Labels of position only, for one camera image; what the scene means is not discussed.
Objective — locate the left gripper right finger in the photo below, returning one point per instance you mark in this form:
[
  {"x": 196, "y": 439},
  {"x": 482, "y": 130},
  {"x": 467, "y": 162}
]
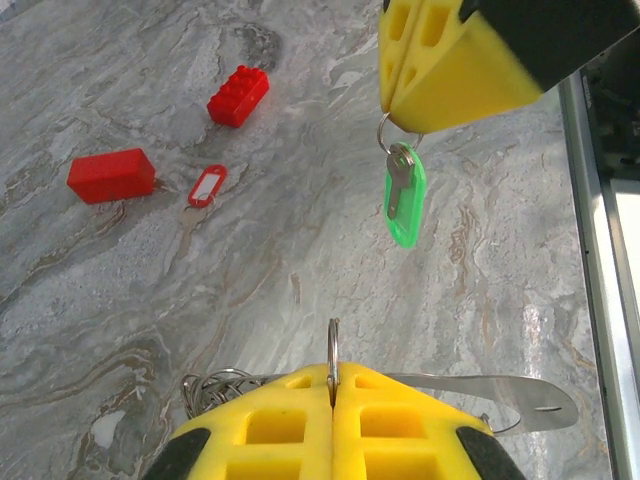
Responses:
[{"x": 390, "y": 450}]

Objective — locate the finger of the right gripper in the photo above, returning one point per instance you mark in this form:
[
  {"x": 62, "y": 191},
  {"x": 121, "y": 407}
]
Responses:
[
  {"x": 470, "y": 80},
  {"x": 397, "y": 50}
]

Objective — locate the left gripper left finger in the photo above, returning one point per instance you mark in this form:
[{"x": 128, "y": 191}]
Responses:
[{"x": 280, "y": 450}]

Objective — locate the key with green tag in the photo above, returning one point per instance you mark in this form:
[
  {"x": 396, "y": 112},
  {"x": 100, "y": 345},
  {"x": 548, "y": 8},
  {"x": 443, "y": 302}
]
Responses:
[{"x": 412, "y": 210}]

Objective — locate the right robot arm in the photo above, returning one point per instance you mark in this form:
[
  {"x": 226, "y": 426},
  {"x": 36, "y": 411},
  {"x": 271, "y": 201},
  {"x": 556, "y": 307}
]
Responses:
[{"x": 615, "y": 80}]

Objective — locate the red studded toy brick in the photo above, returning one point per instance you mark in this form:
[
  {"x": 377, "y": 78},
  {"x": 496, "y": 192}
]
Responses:
[{"x": 239, "y": 97}]

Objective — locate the key with red tag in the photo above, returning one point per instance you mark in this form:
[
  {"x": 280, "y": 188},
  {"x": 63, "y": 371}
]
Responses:
[{"x": 207, "y": 182}]

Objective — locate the red plain block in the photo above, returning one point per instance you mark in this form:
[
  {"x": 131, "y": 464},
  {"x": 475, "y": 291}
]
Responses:
[{"x": 112, "y": 175}]

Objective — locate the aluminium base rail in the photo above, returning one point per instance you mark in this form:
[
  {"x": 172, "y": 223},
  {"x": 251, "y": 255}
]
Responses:
[{"x": 620, "y": 300}]

